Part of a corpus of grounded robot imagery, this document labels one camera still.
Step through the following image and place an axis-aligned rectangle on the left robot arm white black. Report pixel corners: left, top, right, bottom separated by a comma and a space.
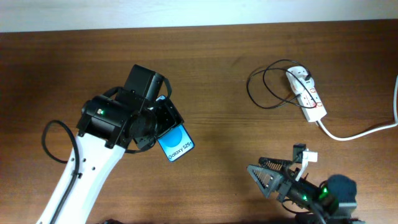
38, 65, 194, 223

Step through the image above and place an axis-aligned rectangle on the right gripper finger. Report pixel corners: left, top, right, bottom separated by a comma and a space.
258, 157, 293, 170
246, 165, 284, 198

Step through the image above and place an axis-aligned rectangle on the white power strip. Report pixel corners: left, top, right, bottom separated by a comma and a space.
286, 66, 327, 123

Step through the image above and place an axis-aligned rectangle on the white power strip cord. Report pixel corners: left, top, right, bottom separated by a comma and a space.
316, 74, 398, 142

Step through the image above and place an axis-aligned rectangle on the black charger cable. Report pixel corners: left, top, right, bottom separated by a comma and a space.
246, 58, 318, 110

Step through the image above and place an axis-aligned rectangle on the blue Galaxy smartphone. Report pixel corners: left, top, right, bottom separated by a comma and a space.
156, 95, 195, 162

